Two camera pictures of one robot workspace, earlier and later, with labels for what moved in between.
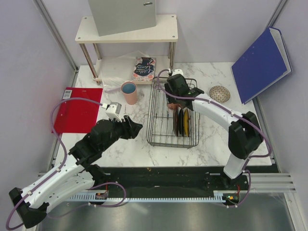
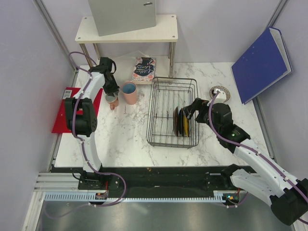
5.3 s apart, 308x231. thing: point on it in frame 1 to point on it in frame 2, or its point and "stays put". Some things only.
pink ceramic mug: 173,106 to 112,100
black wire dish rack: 170,127 stays put
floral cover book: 144,69 stays put
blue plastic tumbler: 129,88 stays put
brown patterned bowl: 220,94 stays put
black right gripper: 171,99 to 199,105
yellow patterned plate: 186,122 stays put
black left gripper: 131,128 to 114,89
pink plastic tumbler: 129,90 stays put
